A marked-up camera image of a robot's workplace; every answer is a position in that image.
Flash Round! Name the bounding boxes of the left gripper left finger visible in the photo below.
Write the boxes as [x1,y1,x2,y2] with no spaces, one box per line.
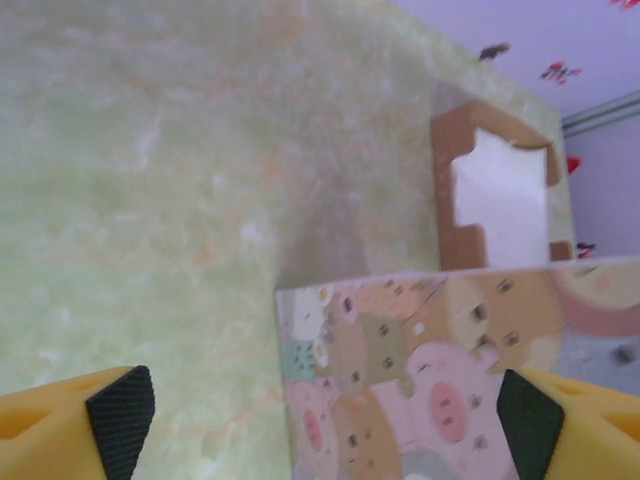
[0,364,157,480]

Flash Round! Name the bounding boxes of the white printed paper bag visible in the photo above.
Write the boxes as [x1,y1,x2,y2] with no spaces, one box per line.
[276,257,640,480]

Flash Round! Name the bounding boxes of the brown cardboard tray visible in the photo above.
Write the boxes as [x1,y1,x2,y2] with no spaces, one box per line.
[430,99,574,275]

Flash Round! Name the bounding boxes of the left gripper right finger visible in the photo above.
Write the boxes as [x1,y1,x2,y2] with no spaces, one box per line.
[496,367,640,480]

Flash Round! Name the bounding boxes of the aluminium corner post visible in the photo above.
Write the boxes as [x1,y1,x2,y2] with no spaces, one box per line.
[562,89,640,137]

